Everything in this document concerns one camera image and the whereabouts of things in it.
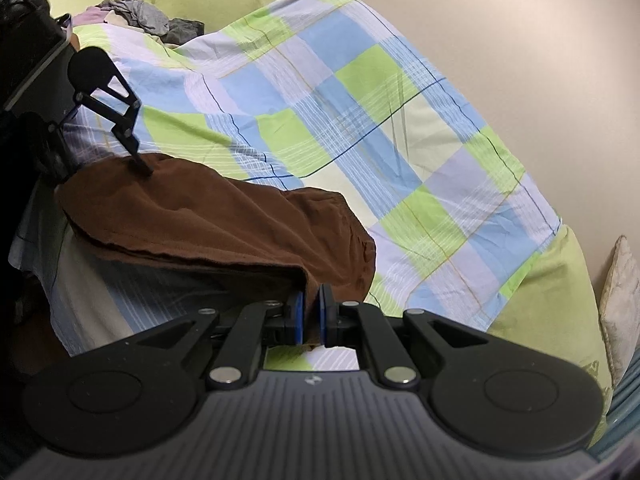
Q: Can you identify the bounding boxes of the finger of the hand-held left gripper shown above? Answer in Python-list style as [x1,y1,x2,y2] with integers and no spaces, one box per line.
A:
[74,72,154,177]

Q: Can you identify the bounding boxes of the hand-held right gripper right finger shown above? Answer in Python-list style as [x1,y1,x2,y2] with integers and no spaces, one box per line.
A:
[319,284,491,390]

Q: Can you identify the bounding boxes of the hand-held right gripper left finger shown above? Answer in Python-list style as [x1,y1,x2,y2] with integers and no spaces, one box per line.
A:
[132,287,307,390]

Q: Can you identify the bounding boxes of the brown pants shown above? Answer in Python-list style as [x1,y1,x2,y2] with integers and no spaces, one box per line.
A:
[55,152,377,348]

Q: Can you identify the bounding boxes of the dark grey garment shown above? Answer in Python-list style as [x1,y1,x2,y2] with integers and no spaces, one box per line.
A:
[164,17,207,47]

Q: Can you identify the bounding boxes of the blue green checked sheet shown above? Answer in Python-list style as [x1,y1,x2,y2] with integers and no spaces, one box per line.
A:
[10,0,564,361]

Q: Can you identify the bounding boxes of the white cushion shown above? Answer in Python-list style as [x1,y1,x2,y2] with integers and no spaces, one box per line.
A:
[598,235,640,387]

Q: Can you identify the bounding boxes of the blue starred curtain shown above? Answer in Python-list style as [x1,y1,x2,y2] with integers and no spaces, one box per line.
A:
[590,360,640,453]

